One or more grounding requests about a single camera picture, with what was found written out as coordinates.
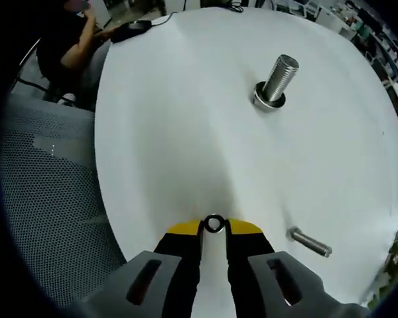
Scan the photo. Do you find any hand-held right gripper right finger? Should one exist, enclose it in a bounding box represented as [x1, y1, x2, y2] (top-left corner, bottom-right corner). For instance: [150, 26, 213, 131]
[224, 217, 369, 318]

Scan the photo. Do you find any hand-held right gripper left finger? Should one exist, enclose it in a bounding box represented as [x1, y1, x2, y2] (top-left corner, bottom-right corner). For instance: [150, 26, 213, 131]
[81, 218, 206, 318]

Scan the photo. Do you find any small steel washer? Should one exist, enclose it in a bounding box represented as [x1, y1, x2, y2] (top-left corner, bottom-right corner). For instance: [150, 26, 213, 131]
[204, 214, 226, 233]

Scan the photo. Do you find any large steel threaded stud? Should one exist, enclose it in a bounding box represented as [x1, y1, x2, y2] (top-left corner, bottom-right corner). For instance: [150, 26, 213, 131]
[251, 54, 300, 113]

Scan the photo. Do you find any small steel bolt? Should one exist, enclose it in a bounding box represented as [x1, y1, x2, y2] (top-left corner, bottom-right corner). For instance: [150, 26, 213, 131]
[287, 226, 333, 258]

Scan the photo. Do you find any grey mesh chair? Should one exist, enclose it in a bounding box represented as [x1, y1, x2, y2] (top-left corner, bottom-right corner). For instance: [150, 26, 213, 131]
[0, 99, 129, 307]

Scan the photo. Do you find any green potted plant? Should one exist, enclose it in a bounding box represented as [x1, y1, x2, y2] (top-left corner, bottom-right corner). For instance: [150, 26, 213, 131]
[367, 220, 398, 307]

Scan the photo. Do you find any black small device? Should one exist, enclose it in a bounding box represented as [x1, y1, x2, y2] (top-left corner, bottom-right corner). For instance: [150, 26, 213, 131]
[110, 19, 153, 44]

